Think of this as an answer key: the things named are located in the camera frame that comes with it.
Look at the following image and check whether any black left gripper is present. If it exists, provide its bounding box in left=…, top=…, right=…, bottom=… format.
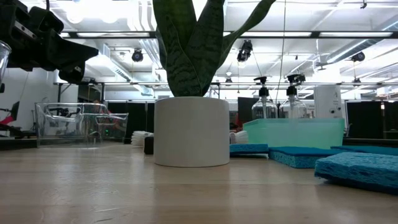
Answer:
left=0, top=0, right=99, bottom=85

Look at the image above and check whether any clear soap pump bottle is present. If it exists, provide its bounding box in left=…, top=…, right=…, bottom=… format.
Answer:
left=251, top=76, right=279, bottom=121
left=279, top=73, right=308, bottom=119

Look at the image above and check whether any blue kitchen sponge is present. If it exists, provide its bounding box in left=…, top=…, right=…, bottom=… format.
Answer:
left=268, top=146, right=345, bottom=169
left=229, top=143, right=270, bottom=159
left=330, top=145, right=398, bottom=157
left=313, top=151, right=398, bottom=196

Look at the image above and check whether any large clear plastic bin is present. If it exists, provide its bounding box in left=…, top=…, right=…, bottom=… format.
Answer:
left=0, top=39, right=12, bottom=94

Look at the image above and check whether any black ceiling spotlight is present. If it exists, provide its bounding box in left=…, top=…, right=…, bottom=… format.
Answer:
left=236, top=39, right=253, bottom=62
left=131, top=48, right=144, bottom=63
left=351, top=51, right=366, bottom=63

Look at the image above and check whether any snake plant in white pot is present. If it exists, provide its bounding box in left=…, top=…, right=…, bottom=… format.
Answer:
left=152, top=0, right=277, bottom=168

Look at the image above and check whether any black monitor screen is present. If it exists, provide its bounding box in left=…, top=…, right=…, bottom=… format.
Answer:
left=238, top=96, right=259, bottom=123
left=346, top=101, right=385, bottom=140

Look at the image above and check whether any green translucent plastic bin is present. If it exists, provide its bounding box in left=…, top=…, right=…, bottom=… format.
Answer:
left=243, top=117, right=346, bottom=149

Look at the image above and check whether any white box appliance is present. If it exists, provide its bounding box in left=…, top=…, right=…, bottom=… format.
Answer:
left=313, top=85, right=343, bottom=119

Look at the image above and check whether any clear bin with handle cutouts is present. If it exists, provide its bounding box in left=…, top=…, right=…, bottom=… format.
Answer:
left=34, top=101, right=129, bottom=147

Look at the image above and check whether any white brush with black handle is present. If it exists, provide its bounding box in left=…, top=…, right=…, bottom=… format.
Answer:
left=229, top=130, right=249, bottom=145
left=130, top=130, right=155, bottom=156

